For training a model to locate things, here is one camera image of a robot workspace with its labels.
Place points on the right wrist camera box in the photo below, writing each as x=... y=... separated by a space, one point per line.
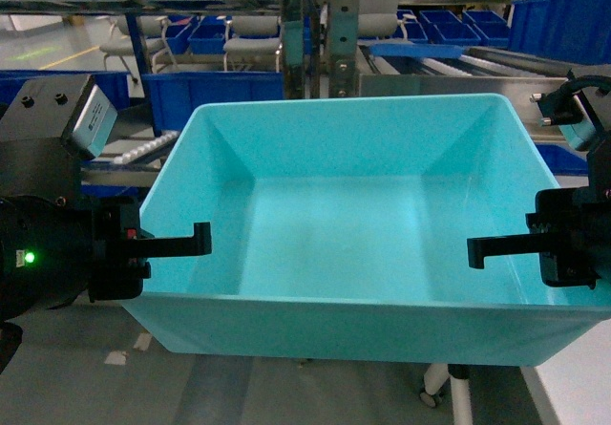
x=568 y=108

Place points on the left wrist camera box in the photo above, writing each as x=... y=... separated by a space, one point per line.
x=70 y=108

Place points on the grey office chair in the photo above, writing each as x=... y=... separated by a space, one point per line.
x=251 y=36

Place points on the grey shelf upright post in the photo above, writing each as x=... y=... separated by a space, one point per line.
x=342 y=32

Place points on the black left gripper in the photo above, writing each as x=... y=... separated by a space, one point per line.
x=51 y=254

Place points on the white roller conveyor track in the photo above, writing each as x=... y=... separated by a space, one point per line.
x=147 y=150

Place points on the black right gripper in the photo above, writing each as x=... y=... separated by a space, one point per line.
x=579 y=220

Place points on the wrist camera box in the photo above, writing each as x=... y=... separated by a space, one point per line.
x=70 y=108
x=568 y=108

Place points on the light teal plastic bin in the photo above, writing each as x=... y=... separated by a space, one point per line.
x=339 y=231

